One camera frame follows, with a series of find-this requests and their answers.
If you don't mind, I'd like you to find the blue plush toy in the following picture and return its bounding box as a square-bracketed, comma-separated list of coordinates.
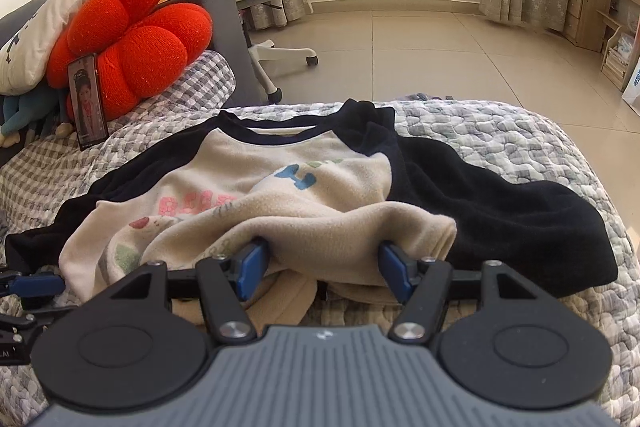
[0, 82, 76, 148]

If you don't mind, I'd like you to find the white shopping bag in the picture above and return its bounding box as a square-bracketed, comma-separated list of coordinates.
[621, 57, 640, 115]

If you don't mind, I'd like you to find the beige and black sweatshirt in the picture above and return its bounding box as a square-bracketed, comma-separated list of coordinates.
[5, 98, 620, 328]

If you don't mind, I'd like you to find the white printed pillow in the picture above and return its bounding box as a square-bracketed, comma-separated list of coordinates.
[0, 0, 123, 96]

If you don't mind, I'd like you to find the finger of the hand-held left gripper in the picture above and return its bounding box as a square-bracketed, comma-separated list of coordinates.
[0, 271, 67, 298]
[0, 297, 83, 333]

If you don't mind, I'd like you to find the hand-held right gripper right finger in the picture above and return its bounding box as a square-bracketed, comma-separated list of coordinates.
[377, 241, 536, 345]

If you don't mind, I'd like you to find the pale patterned drape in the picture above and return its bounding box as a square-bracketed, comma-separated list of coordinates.
[249, 0, 313, 30]

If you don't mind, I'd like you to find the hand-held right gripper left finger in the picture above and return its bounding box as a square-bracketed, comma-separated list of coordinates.
[107, 239, 273, 345]

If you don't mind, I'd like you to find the purple patterned cloth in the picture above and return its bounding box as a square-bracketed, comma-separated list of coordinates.
[400, 92, 457, 104]

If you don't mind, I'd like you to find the grey checked quilt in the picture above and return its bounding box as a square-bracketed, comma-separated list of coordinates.
[0, 49, 640, 427]

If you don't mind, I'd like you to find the red flower cushion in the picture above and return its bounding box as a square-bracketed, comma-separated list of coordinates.
[47, 0, 213, 120]

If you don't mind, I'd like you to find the black smartphone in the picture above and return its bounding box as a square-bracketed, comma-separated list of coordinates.
[67, 53, 108, 151]

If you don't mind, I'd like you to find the wooden file rack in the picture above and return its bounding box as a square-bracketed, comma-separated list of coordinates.
[600, 24, 640, 92]

